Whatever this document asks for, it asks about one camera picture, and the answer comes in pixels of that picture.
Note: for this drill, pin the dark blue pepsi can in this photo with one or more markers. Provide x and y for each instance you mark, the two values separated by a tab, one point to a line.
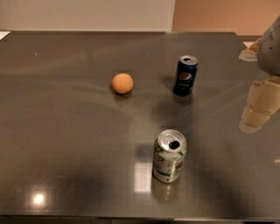
187	67

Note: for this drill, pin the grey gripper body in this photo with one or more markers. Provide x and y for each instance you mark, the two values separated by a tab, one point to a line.
271	55

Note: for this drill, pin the orange fruit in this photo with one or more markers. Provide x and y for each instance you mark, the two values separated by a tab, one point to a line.
122	83

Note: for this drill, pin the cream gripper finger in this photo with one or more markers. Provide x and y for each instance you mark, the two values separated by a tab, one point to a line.
262	103
250	53

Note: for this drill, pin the white green 7up can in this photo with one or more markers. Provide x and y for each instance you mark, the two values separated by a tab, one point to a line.
170	149

